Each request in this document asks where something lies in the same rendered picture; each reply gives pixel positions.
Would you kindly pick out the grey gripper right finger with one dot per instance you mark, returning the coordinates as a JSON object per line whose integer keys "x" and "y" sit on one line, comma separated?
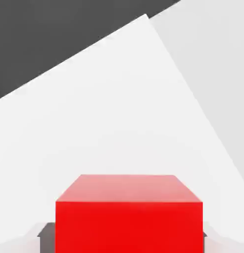
{"x": 214, "y": 244}

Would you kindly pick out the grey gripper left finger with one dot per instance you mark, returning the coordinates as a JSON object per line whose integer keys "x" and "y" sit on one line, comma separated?
{"x": 47, "y": 240}

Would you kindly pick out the small red cube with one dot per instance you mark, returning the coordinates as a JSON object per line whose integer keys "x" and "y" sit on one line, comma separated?
{"x": 129, "y": 225}

